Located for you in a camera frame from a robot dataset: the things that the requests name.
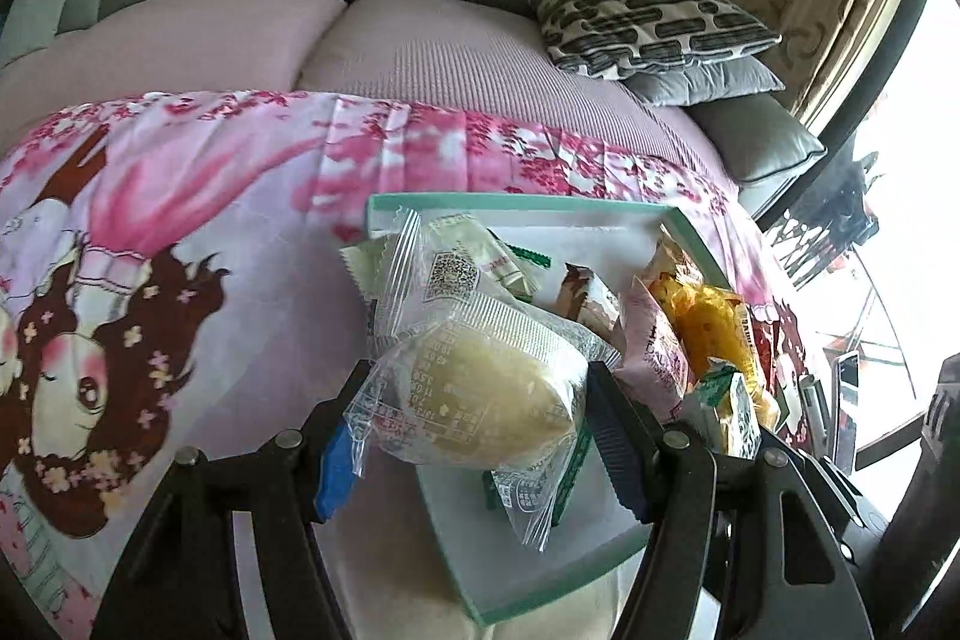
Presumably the black white patterned pillow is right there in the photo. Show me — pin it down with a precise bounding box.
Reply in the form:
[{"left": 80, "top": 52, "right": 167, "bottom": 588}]
[{"left": 529, "top": 0, "right": 781, "bottom": 80}]

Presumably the yellow cake packet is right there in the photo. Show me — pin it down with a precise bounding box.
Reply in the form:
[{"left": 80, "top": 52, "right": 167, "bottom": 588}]
[{"left": 652, "top": 280, "right": 758, "bottom": 386}]

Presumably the white packet black green print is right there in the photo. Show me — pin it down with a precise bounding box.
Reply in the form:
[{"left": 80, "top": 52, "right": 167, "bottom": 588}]
[{"left": 682, "top": 359, "right": 766, "bottom": 461}]

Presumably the dark green snack packet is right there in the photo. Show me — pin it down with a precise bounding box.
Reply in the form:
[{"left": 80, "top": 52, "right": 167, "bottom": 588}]
[{"left": 484, "top": 430, "right": 593, "bottom": 528}]

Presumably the black iron railing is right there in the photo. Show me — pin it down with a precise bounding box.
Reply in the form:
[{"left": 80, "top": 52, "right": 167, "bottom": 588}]
[{"left": 757, "top": 152, "right": 923, "bottom": 401}]

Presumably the pink printed blanket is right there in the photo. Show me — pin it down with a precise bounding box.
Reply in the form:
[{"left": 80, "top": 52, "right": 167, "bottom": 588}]
[{"left": 0, "top": 89, "right": 826, "bottom": 640}]

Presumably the teal cardboard tray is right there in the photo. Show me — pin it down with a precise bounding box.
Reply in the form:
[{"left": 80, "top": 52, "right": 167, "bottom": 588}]
[{"left": 365, "top": 194, "right": 751, "bottom": 626}]

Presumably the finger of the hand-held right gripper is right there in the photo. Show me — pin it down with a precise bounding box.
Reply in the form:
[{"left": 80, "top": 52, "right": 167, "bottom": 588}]
[{"left": 780, "top": 437, "right": 875, "bottom": 532}]

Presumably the pink sofa cover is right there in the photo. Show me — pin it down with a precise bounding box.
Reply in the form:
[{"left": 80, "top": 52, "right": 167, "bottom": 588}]
[{"left": 0, "top": 0, "right": 740, "bottom": 199}]

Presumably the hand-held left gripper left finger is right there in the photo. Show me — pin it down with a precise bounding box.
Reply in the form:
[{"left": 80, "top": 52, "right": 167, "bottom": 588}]
[{"left": 90, "top": 359, "right": 376, "bottom": 640}]

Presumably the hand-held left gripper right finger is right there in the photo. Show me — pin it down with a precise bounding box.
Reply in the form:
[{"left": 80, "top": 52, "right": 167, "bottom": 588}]
[{"left": 587, "top": 361, "right": 877, "bottom": 640}]

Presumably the clear bun packet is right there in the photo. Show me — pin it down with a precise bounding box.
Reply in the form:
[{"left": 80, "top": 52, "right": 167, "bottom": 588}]
[{"left": 343, "top": 209, "right": 623, "bottom": 547}]

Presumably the plain grey pillow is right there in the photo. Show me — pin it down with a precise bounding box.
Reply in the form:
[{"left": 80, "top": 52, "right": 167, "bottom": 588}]
[{"left": 622, "top": 55, "right": 785, "bottom": 109}]

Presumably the pink snack packet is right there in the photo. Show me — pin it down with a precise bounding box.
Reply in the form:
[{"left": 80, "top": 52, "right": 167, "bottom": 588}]
[{"left": 615, "top": 276, "right": 691, "bottom": 416}]

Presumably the pale green white packet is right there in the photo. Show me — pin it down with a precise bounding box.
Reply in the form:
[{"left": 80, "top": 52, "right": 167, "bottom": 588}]
[{"left": 341, "top": 212, "right": 526, "bottom": 304}]

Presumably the red-brown biscuit packet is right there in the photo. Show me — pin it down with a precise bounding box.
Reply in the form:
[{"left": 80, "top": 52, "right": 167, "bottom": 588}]
[{"left": 559, "top": 261, "right": 623, "bottom": 341}]

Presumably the black smartphone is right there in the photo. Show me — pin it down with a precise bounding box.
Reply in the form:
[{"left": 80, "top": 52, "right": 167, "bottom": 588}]
[{"left": 829, "top": 351, "right": 863, "bottom": 472}]

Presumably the silver metal stand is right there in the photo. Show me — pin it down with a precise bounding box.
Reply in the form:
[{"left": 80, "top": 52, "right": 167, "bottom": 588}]
[{"left": 796, "top": 374, "right": 830, "bottom": 453}]

